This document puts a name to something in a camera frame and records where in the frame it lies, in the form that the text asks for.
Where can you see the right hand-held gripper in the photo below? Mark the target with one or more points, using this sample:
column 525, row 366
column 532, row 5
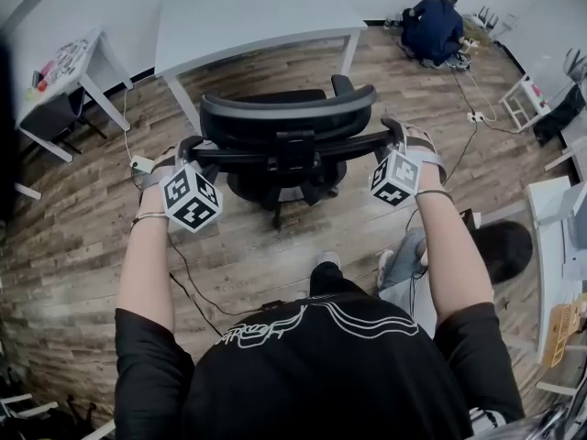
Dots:
column 395, row 179

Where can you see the white desk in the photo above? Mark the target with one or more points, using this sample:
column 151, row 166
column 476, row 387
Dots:
column 550, row 255

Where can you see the black office chair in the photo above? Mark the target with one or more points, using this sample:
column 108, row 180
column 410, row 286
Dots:
column 257, row 117

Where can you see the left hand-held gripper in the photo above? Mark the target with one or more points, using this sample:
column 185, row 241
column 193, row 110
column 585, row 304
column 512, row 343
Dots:
column 190, row 197

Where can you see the person's black trouser leg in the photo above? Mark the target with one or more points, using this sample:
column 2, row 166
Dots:
column 331, row 280

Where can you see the person's white shoe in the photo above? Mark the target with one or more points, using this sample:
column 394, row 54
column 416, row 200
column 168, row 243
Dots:
column 328, row 259

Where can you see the sheet of printed stickers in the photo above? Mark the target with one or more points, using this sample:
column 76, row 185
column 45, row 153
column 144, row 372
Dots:
column 69, row 60

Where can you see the yellow wooden rack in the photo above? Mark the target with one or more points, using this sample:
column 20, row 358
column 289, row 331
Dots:
column 563, row 333

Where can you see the green small object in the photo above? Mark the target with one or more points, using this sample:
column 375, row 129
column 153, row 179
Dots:
column 31, row 93

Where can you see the person's black printed t-shirt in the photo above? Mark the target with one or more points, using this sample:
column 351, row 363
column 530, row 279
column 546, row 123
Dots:
column 316, row 374

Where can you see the white power strip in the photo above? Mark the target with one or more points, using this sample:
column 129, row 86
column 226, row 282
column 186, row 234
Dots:
column 142, row 163
column 476, row 117

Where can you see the white open-frame stool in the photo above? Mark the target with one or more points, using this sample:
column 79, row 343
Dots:
column 523, row 103

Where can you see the black stool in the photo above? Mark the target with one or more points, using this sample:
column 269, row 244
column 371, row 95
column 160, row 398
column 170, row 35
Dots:
column 488, row 16

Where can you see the small white table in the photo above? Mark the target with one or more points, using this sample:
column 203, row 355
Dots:
column 98, row 69

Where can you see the person's right forearm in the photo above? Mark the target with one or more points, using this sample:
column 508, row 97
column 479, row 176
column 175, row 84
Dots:
column 451, row 264

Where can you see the black bag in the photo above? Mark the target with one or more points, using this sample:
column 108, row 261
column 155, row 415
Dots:
column 561, row 115

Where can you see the person's left forearm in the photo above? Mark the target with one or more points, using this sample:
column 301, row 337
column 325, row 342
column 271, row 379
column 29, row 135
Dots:
column 147, row 268

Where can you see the dark grey chair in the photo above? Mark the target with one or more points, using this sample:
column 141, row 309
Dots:
column 50, row 117

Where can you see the red small object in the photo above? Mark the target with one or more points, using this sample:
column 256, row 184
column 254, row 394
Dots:
column 42, row 85

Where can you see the person's right hand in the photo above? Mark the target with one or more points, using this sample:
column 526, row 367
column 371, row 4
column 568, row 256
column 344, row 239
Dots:
column 419, row 135

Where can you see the pink box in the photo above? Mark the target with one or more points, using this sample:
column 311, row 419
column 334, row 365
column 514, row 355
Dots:
column 47, row 67

